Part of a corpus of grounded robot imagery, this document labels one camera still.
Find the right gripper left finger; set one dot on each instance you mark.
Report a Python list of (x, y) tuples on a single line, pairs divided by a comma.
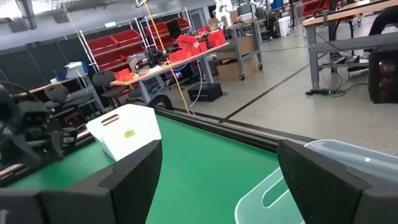
[(136, 186)]

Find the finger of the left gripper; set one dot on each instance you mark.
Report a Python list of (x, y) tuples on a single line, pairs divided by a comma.
[(57, 144), (21, 149)]

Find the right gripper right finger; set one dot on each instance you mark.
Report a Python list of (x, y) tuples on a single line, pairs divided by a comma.
[(317, 193)]

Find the yellow foam cylinder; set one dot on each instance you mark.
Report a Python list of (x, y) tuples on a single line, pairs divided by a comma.
[(130, 134)]

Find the black office chair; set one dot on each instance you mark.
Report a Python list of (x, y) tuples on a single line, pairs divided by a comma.
[(56, 92), (104, 77)]

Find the blue plastic crate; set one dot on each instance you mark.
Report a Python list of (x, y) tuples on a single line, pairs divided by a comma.
[(59, 74)]

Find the clear plastic bin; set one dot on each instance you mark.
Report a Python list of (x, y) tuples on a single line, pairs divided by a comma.
[(357, 158)]

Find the white opaque plastic bin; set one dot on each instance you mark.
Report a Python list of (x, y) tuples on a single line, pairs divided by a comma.
[(133, 121)]

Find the green table mat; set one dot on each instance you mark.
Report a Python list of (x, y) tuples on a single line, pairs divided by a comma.
[(202, 174)]

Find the red plastic storage bin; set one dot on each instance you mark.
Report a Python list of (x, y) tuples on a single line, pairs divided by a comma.
[(179, 56), (186, 42), (122, 75), (216, 38)]

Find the black power strip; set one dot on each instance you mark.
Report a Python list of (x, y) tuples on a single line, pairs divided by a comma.
[(320, 92)]

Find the black equipment case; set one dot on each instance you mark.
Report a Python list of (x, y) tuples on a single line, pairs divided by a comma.
[(205, 92)]

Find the metal shelf rack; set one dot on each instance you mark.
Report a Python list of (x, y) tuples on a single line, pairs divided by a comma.
[(124, 46)]

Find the small grey black machine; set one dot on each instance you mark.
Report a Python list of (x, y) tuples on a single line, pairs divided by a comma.
[(149, 59)]

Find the black computer case pink lights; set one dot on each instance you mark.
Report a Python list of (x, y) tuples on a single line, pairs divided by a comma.
[(384, 77)]

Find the wooden top workbench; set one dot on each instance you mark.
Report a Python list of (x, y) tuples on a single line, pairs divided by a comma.
[(186, 60)]

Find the cardboard box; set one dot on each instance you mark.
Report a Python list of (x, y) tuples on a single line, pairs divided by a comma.
[(245, 45), (233, 70)]

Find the grey metal workbench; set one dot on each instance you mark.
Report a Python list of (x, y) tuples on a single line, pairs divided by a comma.
[(342, 45)]

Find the white waste bin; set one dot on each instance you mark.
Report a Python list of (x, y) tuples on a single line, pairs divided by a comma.
[(284, 26)]

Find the person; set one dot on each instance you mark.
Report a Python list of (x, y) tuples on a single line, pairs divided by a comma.
[(385, 21)]

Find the black aluminium table frame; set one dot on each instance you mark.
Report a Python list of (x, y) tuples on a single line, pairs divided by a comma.
[(233, 132)]

